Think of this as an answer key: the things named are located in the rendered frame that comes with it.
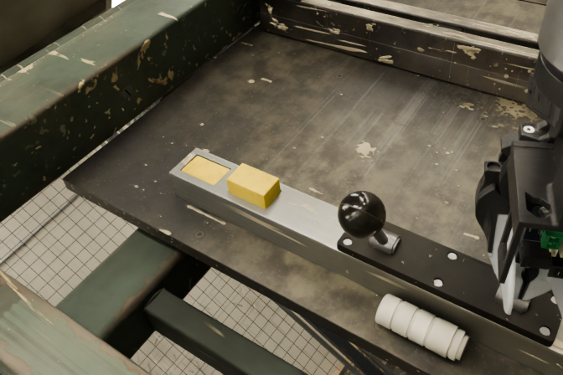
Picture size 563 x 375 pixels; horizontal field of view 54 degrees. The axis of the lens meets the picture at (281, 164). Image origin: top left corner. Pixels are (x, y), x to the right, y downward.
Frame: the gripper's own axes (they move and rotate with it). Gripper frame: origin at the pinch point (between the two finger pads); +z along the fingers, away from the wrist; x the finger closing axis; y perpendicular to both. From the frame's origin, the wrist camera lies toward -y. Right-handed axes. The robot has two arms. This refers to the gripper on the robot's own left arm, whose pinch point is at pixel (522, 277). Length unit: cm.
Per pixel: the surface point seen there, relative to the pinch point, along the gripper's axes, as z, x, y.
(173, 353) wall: 407, -189, -174
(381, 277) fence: 9.0, -10.3, -4.6
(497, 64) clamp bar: 7.0, 0.9, -39.3
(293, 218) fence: 8.1, -19.8, -9.4
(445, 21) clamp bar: 4.9, -6.2, -46.0
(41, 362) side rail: 7.1, -36.9, 10.6
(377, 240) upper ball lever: 4.9, -11.0, -5.5
